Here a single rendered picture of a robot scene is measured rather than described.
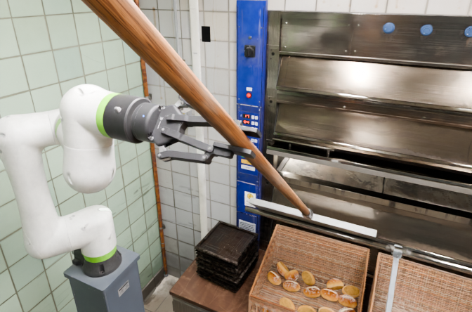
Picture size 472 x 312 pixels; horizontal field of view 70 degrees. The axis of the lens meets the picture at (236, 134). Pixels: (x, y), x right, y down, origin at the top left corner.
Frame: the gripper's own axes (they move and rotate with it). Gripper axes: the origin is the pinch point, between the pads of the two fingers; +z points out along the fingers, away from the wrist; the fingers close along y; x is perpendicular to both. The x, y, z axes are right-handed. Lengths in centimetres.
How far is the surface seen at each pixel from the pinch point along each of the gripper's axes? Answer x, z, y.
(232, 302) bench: -148, -36, 54
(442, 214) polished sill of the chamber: -143, 58, -21
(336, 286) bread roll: -167, 15, 29
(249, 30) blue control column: -87, -48, -82
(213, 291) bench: -150, -50, 52
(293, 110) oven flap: -118, -23, -54
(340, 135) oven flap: -121, 4, -46
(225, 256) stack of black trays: -141, -45, 31
